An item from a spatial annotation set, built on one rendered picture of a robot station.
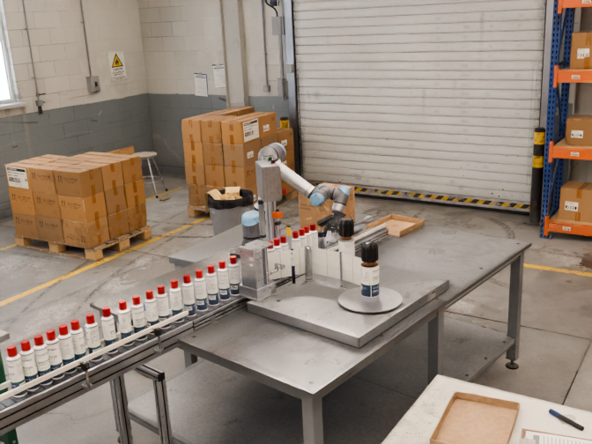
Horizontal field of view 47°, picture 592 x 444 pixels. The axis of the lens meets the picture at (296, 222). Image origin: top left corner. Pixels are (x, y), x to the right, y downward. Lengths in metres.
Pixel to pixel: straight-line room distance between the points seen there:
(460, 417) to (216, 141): 5.52
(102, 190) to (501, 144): 4.22
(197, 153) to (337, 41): 2.14
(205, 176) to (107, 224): 1.41
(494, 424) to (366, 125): 6.07
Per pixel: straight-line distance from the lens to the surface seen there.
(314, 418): 2.78
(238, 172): 7.52
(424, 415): 2.61
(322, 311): 3.21
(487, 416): 2.63
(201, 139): 7.74
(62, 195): 6.96
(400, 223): 4.63
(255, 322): 3.25
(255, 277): 3.30
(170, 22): 10.06
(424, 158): 8.06
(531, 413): 2.68
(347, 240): 3.58
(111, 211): 7.02
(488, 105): 7.70
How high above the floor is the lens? 2.21
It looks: 17 degrees down
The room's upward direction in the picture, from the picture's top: 3 degrees counter-clockwise
